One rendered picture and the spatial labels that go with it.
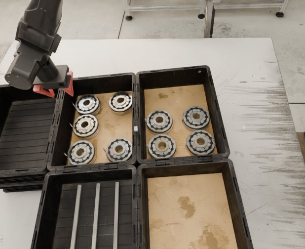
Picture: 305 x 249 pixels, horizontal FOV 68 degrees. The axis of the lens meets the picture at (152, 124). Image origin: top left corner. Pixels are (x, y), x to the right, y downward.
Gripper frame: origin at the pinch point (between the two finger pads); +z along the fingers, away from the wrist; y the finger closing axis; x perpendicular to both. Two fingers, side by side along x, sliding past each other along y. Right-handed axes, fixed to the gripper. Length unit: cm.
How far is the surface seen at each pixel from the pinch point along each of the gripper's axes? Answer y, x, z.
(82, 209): 2.2, -31.2, 23.4
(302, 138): 126, 21, 92
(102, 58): -2, 55, 37
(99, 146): 6.2, -8.2, 23.4
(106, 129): 8.1, -0.8, 23.5
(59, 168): -3.1, -19.9, 13.3
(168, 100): 34.1, 11.8, 23.5
